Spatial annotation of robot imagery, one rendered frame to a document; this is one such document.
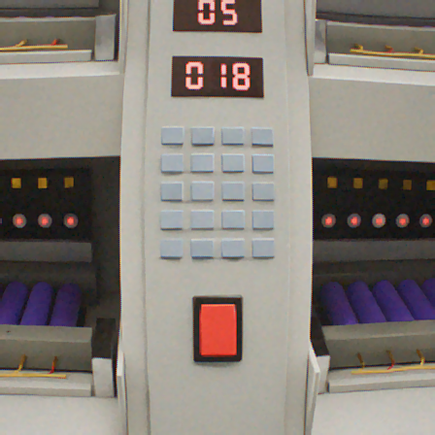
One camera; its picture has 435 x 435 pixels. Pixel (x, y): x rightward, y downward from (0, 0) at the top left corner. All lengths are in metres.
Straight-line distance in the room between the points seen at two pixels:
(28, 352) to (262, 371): 0.15
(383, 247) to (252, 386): 0.22
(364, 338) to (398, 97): 0.15
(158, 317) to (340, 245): 0.22
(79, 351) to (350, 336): 0.17
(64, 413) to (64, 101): 0.17
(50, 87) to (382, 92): 0.18
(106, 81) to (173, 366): 0.15
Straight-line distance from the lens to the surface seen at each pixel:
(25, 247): 0.53
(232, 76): 0.36
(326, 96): 0.37
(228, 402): 0.36
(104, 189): 0.55
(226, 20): 0.36
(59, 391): 0.41
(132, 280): 0.35
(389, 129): 0.38
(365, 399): 0.42
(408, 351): 0.45
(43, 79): 0.37
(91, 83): 0.36
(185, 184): 0.35
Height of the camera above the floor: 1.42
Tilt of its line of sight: level
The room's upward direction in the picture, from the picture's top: straight up
